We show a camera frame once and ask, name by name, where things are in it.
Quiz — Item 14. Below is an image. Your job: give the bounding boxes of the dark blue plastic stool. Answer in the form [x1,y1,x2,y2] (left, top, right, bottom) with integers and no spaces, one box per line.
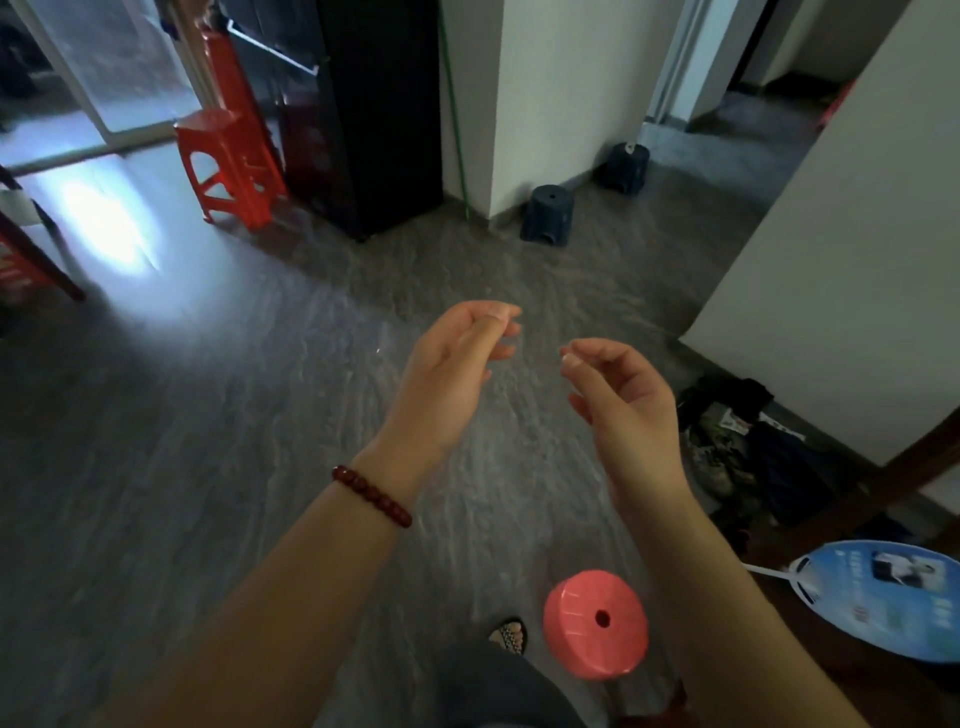
[519,183,577,247]
[596,140,652,198]

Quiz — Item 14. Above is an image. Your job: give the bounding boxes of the person's right forearm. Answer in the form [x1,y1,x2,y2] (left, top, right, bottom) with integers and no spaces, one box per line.
[622,487,871,728]

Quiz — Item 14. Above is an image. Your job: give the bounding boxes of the grey framed glass door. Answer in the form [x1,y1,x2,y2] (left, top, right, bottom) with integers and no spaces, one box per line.
[0,0,219,178]

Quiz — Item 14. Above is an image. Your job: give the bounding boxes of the light blue round lid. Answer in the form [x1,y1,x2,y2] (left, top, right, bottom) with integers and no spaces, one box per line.
[742,539,960,665]

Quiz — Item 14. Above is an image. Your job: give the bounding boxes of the black white woven sandal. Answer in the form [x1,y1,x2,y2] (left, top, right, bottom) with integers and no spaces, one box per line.
[488,618,529,656]

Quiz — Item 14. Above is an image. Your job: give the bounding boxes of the coral round plastic stool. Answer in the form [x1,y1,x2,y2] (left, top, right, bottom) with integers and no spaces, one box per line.
[542,568,651,682]

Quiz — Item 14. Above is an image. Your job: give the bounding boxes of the red bead bracelet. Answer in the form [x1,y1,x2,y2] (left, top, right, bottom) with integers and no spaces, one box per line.
[331,464,415,530]

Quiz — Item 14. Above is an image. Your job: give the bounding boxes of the red plastic stool stack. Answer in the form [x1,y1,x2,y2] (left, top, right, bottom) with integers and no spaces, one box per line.
[200,29,265,114]

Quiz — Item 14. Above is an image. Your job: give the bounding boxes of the person's left forearm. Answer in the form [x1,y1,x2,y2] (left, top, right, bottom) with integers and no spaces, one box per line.
[97,479,410,728]

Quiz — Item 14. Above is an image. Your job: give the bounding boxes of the person's right hand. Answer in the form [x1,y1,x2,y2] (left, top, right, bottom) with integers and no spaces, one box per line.
[558,337,695,517]

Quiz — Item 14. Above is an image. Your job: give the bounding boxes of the tall red plastic stool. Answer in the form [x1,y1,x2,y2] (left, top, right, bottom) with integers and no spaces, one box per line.
[173,107,290,232]

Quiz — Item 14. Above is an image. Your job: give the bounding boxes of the person's left hand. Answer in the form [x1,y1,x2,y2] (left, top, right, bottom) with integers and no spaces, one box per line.
[352,299,524,502]

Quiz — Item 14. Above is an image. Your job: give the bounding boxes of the person's grey trousers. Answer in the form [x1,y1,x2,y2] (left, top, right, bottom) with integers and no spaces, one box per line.
[442,637,586,728]

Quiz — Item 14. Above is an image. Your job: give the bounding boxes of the dark shoe pile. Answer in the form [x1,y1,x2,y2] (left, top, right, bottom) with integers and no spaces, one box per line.
[674,373,849,526]

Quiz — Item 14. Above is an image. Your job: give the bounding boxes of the black tall cabinet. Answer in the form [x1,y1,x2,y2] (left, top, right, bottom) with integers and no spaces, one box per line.
[221,0,445,243]

